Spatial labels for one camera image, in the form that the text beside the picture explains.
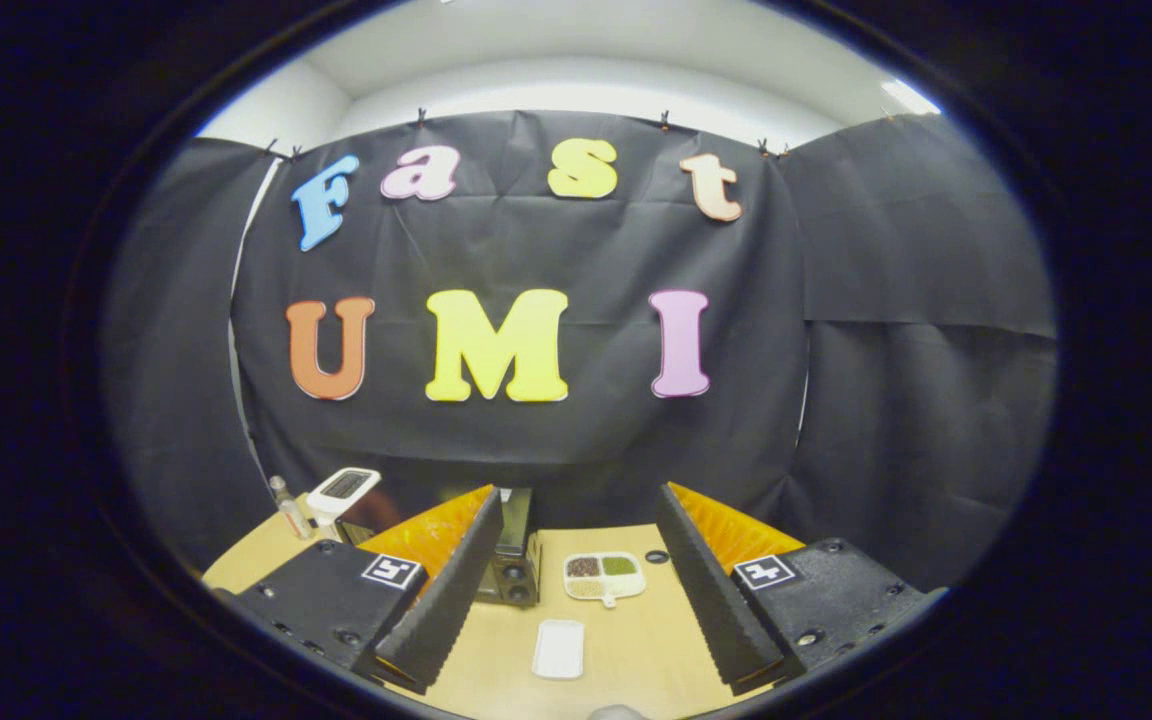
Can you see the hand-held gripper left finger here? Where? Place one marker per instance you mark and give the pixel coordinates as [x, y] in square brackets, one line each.
[446, 590]

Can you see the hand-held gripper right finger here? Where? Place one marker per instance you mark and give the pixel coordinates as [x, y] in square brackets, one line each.
[711, 590]

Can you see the black toaster oven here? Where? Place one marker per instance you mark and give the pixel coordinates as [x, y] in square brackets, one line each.
[514, 570]

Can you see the divided white grain dish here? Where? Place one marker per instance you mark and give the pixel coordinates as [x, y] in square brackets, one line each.
[604, 578]

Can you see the white rectangular plate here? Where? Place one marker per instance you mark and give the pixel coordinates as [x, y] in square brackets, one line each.
[559, 650]

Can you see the white kitchen scale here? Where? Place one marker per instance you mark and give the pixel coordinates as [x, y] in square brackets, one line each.
[341, 490]

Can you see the clear glass bottle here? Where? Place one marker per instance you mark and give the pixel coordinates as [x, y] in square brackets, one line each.
[289, 512]

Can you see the small ceiling light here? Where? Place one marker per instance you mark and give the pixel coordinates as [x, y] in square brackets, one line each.
[911, 97]

